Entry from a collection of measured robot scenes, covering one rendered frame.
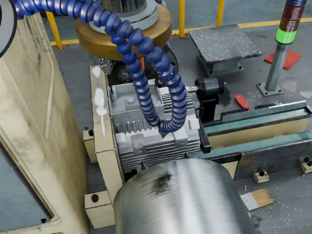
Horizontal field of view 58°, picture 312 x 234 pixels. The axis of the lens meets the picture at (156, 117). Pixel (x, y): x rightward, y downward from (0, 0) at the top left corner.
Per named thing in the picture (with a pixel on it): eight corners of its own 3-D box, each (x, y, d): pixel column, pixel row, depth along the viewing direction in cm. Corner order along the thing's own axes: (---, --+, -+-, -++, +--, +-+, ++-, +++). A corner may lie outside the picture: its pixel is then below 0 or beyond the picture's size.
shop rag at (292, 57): (278, 47, 139) (279, 45, 138) (302, 56, 133) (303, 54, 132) (263, 60, 132) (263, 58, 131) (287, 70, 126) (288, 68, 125)
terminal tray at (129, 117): (115, 137, 66) (110, 115, 61) (111, 107, 74) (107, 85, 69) (165, 127, 68) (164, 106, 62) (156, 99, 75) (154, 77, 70)
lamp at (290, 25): (284, 33, 95) (288, 21, 92) (275, 25, 99) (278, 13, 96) (300, 31, 96) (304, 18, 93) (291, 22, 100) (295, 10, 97)
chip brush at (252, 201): (211, 225, 78) (211, 224, 77) (204, 209, 81) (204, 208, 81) (275, 202, 82) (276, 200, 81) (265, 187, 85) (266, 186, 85)
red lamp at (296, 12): (288, 21, 92) (292, 7, 89) (278, 13, 96) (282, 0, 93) (304, 18, 93) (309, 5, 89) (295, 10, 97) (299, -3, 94)
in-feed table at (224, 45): (204, 85, 121) (206, 62, 113) (187, 52, 140) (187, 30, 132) (256, 76, 124) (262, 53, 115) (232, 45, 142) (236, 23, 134)
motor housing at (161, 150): (126, 186, 74) (114, 139, 61) (118, 133, 87) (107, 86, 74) (198, 171, 76) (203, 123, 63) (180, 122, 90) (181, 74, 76)
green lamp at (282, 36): (280, 45, 98) (284, 33, 95) (272, 36, 103) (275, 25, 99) (296, 42, 99) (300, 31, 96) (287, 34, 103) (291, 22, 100)
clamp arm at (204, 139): (175, 91, 88) (200, 154, 70) (175, 84, 86) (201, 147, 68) (186, 89, 89) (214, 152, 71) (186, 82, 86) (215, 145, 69)
